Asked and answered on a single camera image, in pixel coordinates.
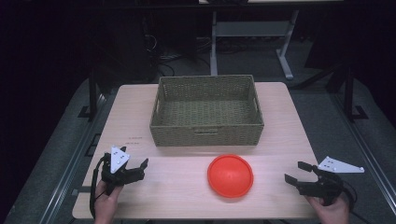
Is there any bundle of floor cables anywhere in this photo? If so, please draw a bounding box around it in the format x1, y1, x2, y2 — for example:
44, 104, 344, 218
141, 32, 214, 77

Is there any grey metal desk frame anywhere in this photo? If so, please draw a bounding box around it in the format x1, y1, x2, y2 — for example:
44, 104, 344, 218
209, 8, 301, 81

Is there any aluminium frame rail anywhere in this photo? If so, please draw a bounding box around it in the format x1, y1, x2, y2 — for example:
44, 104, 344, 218
330, 91, 396, 208
38, 92, 110, 224

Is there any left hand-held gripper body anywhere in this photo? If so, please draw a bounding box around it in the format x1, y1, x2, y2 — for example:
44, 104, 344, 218
100, 145, 146, 196

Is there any person's right hand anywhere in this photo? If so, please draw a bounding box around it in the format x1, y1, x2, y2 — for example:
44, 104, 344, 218
305, 191, 350, 224

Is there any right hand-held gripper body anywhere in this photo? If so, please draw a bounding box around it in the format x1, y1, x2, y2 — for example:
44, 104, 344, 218
298, 155, 365, 207

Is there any orange plastic bowl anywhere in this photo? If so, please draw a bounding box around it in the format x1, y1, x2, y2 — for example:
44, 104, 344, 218
206, 154, 254, 199

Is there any black metal stand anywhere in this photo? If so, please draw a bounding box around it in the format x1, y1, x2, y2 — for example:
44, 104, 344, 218
78, 66, 106, 122
342, 63, 369, 123

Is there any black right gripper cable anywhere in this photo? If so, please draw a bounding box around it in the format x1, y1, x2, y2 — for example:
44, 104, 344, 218
341, 180, 360, 213

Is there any green woven basket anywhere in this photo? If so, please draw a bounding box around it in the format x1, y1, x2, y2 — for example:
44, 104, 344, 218
149, 74, 265, 147

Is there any person's left hand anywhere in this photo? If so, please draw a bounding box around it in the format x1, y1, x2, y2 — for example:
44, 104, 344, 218
93, 180, 124, 224

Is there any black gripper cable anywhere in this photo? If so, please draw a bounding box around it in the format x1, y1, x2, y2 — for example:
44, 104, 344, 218
89, 156, 108, 219
341, 180, 360, 213

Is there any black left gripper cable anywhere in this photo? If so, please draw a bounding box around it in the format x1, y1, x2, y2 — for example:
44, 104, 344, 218
89, 156, 108, 219

